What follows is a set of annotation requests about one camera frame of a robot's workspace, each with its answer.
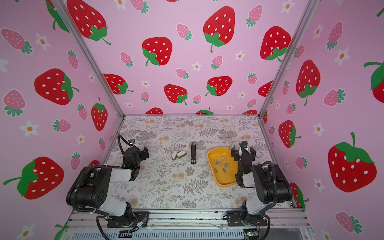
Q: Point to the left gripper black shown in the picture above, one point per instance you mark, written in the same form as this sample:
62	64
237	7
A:
141	153

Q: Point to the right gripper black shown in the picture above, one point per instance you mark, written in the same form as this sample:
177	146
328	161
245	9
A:
243	153

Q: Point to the long black stapler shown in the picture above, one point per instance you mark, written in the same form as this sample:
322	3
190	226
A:
193	153

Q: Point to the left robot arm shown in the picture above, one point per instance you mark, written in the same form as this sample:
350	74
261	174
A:
90	191

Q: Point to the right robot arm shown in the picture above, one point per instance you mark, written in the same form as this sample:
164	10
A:
267	179

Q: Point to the yellow plastic tray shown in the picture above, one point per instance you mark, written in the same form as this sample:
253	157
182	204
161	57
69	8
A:
223	179

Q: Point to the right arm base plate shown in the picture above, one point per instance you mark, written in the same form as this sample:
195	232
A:
239	219

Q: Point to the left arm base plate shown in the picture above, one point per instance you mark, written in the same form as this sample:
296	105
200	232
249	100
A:
129	220

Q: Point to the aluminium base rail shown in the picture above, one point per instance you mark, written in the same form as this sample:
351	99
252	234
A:
193	224

